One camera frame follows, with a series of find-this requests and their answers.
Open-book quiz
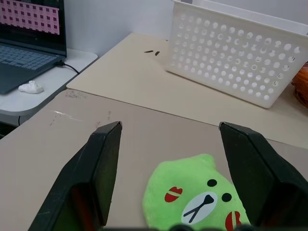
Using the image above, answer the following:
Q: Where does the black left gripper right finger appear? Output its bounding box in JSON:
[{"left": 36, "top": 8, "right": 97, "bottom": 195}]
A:
[{"left": 218, "top": 121, "right": 308, "bottom": 229}]

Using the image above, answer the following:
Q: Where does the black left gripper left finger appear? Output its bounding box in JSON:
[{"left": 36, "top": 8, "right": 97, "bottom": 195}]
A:
[{"left": 28, "top": 121, "right": 123, "bottom": 231}]

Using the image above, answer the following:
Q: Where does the green plush frog toy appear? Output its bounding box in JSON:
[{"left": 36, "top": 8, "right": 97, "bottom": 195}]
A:
[{"left": 142, "top": 154, "right": 250, "bottom": 231}]

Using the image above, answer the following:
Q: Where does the white side table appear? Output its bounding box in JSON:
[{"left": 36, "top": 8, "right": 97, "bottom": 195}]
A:
[{"left": 0, "top": 48, "right": 99, "bottom": 126}]

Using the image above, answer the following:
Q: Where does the crumpled white tissue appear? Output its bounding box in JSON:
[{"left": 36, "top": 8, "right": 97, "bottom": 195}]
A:
[{"left": 18, "top": 80, "right": 45, "bottom": 94}]

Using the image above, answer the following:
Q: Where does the white perforated plastic basket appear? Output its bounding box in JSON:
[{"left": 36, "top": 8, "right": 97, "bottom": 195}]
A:
[{"left": 165, "top": 0, "right": 308, "bottom": 109}]

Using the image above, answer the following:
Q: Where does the dark grey laptop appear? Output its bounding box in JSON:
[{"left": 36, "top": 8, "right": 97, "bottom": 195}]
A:
[{"left": 0, "top": 0, "right": 67, "bottom": 95}]

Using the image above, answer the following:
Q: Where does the black laptop cable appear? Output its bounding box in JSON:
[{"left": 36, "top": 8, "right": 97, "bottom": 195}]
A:
[{"left": 56, "top": 61, "right": 80, "bottom": 75}]

